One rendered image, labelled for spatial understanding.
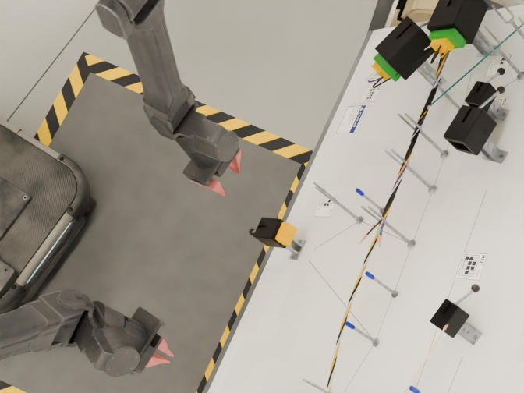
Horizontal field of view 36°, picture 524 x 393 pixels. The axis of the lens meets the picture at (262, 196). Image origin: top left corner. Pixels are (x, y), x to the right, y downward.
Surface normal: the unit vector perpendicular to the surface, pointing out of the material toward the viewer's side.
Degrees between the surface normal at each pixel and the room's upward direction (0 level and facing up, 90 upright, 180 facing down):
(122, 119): 0
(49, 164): 0
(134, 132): 0
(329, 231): 50
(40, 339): 78
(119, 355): 58
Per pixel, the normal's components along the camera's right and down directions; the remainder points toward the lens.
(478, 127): 0.51, 0.23
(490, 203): -0.67, -0.50
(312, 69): 0.04, -0.29
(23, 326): 0.45, -0.79
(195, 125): -0.39, -0.51
